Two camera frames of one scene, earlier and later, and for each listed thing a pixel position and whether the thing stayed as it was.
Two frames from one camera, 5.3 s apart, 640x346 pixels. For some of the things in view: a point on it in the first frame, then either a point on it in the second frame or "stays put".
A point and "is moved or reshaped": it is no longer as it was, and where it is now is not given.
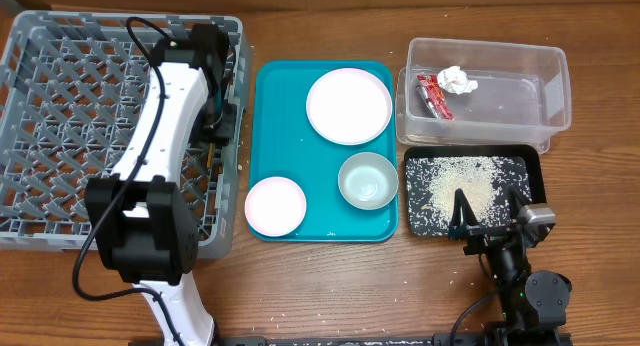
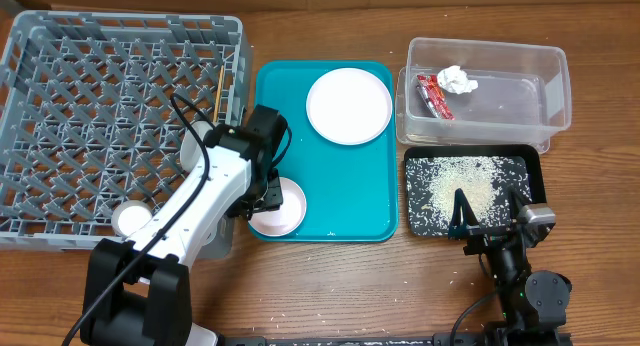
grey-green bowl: x=368 y=180 is moved or reshaped
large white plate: x=348 y=106 stays put
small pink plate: x=275 y=206 stays put
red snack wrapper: x=429 y=86 stays put
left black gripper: x=226 y=120 -> x=267 y=201
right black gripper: x=461 y=206 stays put
